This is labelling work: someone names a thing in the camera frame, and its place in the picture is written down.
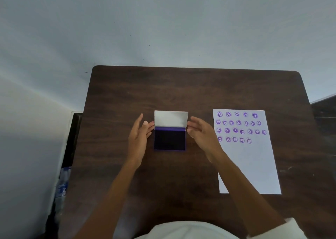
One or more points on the person's right hand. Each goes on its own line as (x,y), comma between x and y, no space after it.
(206,139)

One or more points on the person's left hand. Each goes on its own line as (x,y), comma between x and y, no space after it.
(136,144)

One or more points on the person's left thumb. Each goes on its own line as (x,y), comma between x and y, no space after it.
(144,128)

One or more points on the person's right fingers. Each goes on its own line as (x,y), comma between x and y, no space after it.
(195,127)

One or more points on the purple ink pad with lid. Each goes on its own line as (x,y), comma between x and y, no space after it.
(169,141)

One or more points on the person's left forearm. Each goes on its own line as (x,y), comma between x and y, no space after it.
(110,199)

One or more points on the person's right forearm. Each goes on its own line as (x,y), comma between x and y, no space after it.
(244,191)

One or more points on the white paper with purple stamps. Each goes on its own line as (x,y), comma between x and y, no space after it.
(252,165)

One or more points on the clear plastic bottle blue label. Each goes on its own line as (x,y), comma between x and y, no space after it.
(62,189)

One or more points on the person's white shirt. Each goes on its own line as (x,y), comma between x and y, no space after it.
(183,231)

